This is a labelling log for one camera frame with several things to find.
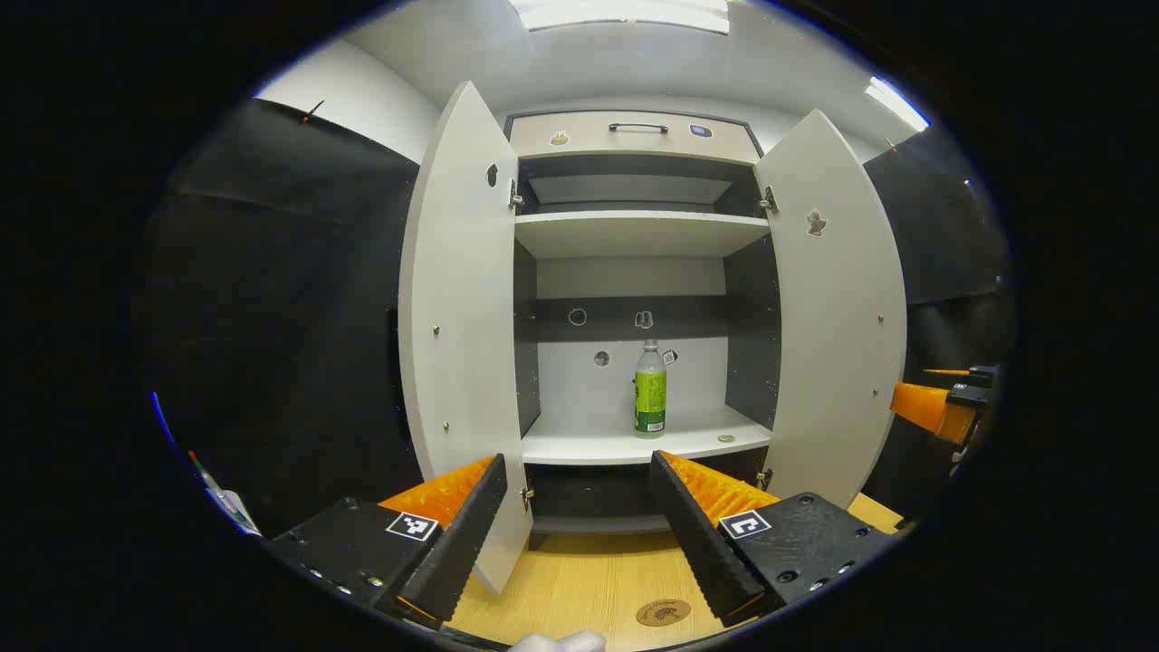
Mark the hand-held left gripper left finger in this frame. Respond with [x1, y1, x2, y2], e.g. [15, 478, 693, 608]
[267, 453, 510, 630]

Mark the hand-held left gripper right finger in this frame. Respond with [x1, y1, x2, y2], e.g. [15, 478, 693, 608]
[648, 450, 897, 628]

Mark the round wooden coaster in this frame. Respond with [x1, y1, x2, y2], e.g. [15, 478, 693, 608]
[636, 598, 692, 628]

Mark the white cabinet door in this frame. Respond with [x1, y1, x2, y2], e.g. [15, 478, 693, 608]
[753, 109, 908, 510]
[398, 80, 535, 596]

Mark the green bottle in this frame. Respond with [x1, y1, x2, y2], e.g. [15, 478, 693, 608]
[634, 340, 668, 438]

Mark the white cabinet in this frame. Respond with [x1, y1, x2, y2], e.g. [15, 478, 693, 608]
[505, 109, 784, 551]

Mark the white cabinet shelf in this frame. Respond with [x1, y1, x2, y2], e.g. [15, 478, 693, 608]
[521, 403, 772, 467]
[514, 210, 771, 260]

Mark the white cabinet drawer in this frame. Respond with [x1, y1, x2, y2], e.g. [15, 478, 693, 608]
[509, 111, 761, 166]

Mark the ceiling light panel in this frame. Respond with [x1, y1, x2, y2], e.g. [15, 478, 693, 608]
[865, 76, 932, 133]
[507, 0, 731, 35]

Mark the black backdrop cloth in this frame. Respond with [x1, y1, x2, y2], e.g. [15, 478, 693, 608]
[136, 98, 1015, 535]

